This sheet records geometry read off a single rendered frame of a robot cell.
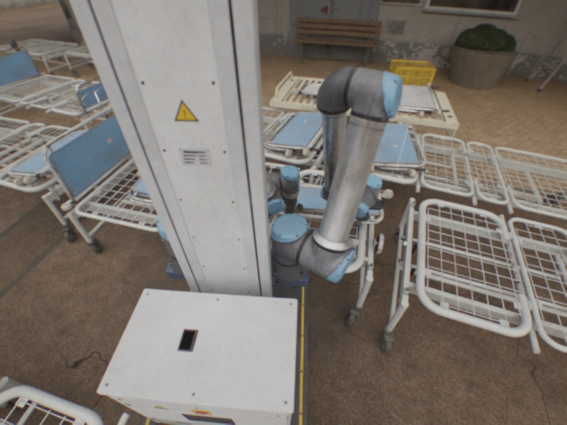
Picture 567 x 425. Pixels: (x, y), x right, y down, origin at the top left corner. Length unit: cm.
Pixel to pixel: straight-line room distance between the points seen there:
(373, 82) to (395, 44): 648
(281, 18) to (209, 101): 686
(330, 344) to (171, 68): 164
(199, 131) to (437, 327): 185
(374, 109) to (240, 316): 77
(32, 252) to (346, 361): 257
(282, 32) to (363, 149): 675
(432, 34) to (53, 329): 753
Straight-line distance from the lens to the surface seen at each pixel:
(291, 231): 106
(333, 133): 101
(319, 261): 103
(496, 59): 634
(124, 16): 67
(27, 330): 249
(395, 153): 242
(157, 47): 66
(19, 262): 299
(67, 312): 240
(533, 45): 802
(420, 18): 730
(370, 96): 84
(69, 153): 227
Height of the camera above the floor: 172
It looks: 43 degrees down
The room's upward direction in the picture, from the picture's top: straight up
